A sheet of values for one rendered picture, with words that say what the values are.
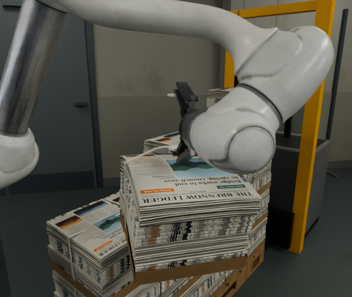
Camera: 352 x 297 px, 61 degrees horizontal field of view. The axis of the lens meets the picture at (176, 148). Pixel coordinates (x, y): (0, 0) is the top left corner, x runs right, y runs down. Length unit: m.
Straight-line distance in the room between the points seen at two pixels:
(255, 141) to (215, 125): 0.06
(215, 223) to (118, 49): 2.97
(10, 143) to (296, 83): 0.76
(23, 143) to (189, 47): 2.87
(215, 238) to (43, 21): 0.66
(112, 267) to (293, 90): 0.86
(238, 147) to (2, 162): 0.72
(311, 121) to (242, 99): 1.83
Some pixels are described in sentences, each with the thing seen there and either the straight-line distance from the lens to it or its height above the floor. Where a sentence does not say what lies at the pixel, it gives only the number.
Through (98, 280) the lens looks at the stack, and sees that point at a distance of 1.16.
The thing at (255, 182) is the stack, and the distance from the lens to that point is 1.98.
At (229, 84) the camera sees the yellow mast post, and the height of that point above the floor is 1.29.
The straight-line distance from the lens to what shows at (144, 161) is 0.82.
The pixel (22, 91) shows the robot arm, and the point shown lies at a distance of 0.89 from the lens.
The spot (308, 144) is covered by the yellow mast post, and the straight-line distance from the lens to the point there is 2.33.
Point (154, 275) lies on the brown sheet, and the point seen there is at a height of 0.97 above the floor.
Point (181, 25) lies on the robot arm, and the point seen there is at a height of 1.51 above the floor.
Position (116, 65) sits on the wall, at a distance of 3.50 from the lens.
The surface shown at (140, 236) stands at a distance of 0.67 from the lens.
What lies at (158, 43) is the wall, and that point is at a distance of 3.55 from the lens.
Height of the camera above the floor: 1.44
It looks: 16 degrees down
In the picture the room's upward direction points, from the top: straight up
